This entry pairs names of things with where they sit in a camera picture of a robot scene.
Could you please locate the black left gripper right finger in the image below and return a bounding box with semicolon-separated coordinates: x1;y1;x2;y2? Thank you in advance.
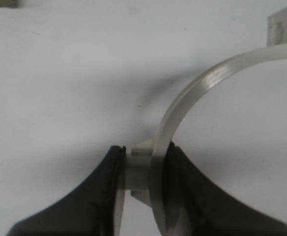
163;143;287;236

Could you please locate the brass valve red handwheel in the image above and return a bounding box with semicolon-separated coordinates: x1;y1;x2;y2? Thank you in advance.
0;0;19;8

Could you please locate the white half pipe clamp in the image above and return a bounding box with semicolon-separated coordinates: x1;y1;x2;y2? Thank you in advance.
115;0;287;234

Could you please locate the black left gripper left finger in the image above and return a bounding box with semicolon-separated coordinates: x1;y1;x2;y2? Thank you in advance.
8;146;126;236

